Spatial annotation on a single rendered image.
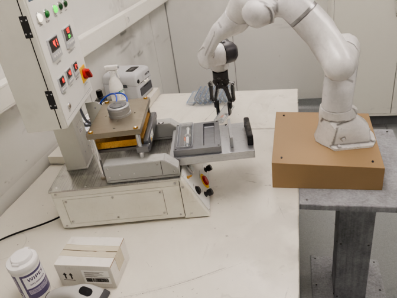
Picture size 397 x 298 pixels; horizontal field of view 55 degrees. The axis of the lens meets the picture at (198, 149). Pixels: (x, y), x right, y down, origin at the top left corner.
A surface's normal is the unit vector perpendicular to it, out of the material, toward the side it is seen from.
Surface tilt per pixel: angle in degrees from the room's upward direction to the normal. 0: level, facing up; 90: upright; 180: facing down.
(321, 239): 0
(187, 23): 90
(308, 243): 0
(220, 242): 0
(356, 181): 90
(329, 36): 55
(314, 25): 78
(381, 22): 90
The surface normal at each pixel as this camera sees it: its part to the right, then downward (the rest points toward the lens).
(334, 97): -0.52, 0.53
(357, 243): -0.21, 0.51
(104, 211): 0.00, 0.50
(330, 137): -0.81, 0.29
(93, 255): -0.13, -0.87
